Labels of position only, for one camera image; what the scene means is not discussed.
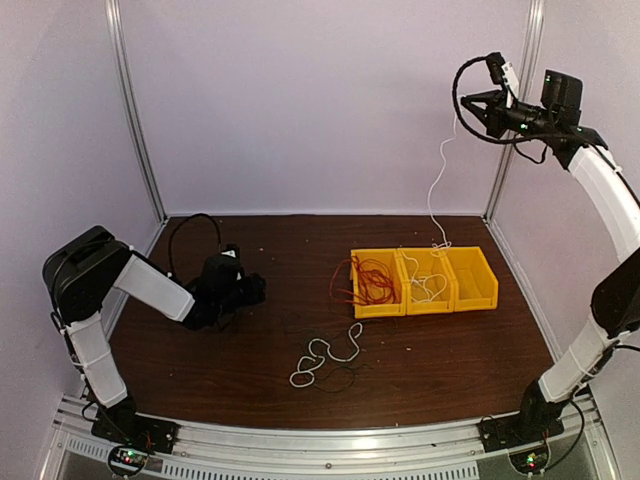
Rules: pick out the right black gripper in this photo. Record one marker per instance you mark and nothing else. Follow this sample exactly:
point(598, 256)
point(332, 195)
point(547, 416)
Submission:
point(493, 117)

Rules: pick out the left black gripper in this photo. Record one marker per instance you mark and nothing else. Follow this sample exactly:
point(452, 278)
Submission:
point(255, 291)

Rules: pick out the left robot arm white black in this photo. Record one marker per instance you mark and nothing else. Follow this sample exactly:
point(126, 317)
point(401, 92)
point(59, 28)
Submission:
point(90, 279)

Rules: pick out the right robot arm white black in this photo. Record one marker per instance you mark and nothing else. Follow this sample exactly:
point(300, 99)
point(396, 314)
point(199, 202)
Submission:
point(585, 156)

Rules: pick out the left yellow bin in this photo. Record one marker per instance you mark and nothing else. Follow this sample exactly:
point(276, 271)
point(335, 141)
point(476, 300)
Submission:
point(377, 283)

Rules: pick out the yellow bin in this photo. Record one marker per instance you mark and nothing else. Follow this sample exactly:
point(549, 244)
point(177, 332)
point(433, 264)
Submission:
point(429, 284)
point(377, 283)
point(476, 287)

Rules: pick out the middle yellow bin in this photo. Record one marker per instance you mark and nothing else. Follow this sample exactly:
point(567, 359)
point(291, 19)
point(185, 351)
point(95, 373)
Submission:
point(429, 284)

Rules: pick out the right yellow bin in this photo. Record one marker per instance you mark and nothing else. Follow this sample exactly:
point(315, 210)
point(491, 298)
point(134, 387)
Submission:
point(476, 287)

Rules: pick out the left circuit board with leds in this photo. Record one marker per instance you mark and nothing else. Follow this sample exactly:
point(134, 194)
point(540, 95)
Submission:
point(124, 460)

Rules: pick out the circuit board with leds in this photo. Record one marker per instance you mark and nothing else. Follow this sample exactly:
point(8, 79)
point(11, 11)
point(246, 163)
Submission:
point(124, 460)
point(529, 461)

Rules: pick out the right circuit board with leds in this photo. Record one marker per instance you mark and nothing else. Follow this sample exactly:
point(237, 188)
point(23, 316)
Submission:
point(529, 461)

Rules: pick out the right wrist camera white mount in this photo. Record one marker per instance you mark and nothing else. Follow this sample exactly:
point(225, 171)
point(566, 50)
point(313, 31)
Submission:
point(503, 74)

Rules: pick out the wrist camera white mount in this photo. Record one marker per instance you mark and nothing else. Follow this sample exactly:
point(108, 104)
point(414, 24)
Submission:
point(503, 74)
point(231, 262)

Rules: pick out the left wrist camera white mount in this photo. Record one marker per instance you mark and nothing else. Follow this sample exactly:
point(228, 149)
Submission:
point(231, 262)

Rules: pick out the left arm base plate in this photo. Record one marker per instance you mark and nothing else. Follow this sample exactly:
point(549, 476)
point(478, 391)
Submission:
point(144, 433)

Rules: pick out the left aluminium frame post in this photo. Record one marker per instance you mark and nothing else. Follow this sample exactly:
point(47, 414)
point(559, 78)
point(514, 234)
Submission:
point(132, 115)

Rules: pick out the front aluminium rail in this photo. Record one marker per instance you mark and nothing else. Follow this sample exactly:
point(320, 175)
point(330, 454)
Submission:
point(451, 450)

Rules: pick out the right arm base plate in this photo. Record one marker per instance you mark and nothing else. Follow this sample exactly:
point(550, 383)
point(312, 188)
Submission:
point(506, 432)

